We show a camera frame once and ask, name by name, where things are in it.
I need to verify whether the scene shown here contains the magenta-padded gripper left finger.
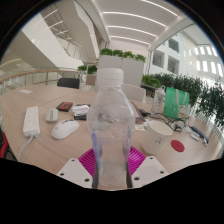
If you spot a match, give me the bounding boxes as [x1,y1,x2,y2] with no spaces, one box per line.
[57,147,100,190]

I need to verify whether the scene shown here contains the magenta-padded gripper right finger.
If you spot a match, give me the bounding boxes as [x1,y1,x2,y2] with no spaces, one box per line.
[125,145,169,189]

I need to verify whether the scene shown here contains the clear plastic water bottle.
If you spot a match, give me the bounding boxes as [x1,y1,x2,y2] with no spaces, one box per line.
[86,67,136,188]

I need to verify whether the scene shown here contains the white ceramic mug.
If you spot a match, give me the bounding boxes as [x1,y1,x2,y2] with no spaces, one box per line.
[141,119,174,156]

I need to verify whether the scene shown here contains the flat round red coaster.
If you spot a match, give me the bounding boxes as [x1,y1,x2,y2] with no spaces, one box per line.
[170,139,186,153]

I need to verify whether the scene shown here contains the white sticker sheet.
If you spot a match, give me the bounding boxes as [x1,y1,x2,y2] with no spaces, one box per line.
[134,121,151,132]

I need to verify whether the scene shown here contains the black flat pouch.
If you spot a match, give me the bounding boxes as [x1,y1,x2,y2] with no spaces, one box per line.
[72,103,91,121]

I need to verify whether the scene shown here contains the brown board with papers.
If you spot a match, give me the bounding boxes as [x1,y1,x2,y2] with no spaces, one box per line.
[129,101,148,124]

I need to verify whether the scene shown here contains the dark blue flat keyboard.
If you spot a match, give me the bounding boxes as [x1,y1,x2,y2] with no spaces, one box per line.
[189,125,210,144]

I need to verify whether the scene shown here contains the small red black box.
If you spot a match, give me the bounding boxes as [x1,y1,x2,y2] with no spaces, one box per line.
[55,101,74,113]

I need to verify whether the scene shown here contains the white power strip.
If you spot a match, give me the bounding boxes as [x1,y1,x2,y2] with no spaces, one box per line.
[22,105,41,138]

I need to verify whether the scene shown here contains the clear plastic jar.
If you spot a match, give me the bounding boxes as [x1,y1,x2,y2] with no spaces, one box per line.
[151,85,167,116]

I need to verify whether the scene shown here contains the green tote bag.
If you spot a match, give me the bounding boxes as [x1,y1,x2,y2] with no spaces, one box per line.
[163,86,190,120]

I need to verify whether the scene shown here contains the white chair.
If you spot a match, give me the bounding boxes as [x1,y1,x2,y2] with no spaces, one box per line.
[121,83,147,104]

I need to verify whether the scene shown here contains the black chair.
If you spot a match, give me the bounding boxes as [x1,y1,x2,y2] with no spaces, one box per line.
[56,77,81,90]

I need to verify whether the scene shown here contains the white paper sheet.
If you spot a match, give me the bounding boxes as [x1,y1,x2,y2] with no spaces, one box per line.
[18,88,34,95]

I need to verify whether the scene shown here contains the green hedge plant row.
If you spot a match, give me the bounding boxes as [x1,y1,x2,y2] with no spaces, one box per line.
[141,71,224,131]

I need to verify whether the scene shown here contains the white cabinet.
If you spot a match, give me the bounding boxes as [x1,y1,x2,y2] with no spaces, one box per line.
[97,54,145,88]

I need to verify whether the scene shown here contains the potted plants by railing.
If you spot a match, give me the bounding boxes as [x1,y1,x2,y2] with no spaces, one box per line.
[77,64,98,75]

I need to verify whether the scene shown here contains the green plants atop cabinet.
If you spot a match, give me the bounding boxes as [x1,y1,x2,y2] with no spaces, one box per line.
[98,48,147,63]

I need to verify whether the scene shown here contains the tangled black cables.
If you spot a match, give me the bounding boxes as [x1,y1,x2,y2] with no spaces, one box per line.
[146,111,188,133]

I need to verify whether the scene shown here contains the white power strip cable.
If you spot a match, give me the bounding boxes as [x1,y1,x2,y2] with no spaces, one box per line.
[17,134,35,161]

